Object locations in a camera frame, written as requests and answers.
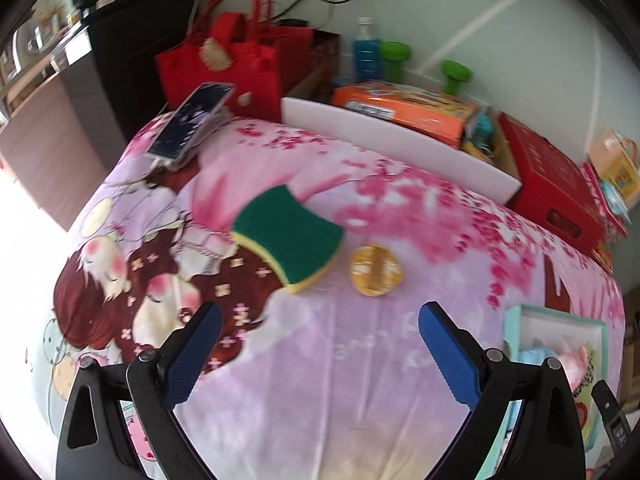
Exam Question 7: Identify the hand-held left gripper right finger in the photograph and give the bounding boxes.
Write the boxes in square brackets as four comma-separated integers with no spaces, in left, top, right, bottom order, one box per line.
[417,301,586,480]

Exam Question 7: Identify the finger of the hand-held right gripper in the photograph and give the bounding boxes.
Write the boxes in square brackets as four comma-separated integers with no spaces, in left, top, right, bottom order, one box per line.
[591,379,632,461]

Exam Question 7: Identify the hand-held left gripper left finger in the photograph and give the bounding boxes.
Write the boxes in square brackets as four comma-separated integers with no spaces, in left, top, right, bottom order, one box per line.
[56,301,224,480]

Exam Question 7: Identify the black white leopard scrunchie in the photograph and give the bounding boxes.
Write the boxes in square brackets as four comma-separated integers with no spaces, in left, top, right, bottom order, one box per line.
[582,347,599,386]

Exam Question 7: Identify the pink white striped towel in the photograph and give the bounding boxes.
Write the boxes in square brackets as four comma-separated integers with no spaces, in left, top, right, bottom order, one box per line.
[555,342,589,391]

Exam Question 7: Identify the teal rimmed white tray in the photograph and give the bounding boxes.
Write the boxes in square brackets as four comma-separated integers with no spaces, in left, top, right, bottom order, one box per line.
[487,304,610,480]

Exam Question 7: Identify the green yellow sponge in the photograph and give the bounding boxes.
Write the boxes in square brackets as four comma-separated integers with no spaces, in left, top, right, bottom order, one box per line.
[231,185,346,295]

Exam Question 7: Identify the small yellow round packet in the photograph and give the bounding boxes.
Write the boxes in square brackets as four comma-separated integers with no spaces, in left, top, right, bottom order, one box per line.
[350,244,404,297]

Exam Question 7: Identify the pink printed blanket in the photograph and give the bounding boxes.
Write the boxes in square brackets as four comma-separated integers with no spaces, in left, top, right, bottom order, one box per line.
[22,110,626,480]

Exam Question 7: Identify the red cardboard box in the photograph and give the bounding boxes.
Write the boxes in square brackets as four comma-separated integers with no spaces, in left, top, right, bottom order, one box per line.
[497,112,606,256]

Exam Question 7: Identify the smartphone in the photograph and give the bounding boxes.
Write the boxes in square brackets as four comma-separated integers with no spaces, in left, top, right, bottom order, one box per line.
[146,82,236,161]

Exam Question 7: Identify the teal container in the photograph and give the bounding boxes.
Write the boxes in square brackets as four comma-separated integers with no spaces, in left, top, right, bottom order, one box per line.
[472,112,496,146]

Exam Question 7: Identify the yellow gift box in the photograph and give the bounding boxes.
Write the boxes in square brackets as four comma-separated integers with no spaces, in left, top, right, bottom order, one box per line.
[587,130,640,196]

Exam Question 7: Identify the orange cardboard box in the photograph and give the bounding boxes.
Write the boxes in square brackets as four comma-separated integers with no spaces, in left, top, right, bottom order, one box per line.
[330,80,481,149]

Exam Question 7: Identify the wooden counter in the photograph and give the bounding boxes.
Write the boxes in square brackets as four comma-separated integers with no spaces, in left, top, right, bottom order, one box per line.
[0,50,127,231]

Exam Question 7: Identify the red felt bag with flower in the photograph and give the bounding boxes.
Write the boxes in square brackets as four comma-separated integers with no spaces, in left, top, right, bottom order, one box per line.
[154,0,281,122]

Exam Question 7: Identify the green dumbbell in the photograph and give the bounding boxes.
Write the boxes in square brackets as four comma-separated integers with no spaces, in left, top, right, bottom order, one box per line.
[440,60,474,96]
[378,41,412,81]

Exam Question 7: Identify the black cabinet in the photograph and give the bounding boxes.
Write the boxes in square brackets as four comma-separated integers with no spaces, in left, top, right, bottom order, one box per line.
[82,0,201,146]

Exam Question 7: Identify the plain red bag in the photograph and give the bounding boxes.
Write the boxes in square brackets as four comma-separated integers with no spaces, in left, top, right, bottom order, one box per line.
[272,22,315,111]

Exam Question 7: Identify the blue water bottle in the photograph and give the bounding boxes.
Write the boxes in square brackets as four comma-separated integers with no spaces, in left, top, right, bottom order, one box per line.
[352,17,384,84]

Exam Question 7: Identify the steel kettle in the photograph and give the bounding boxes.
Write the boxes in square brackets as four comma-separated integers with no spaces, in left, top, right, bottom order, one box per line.
[20,24,67,57]

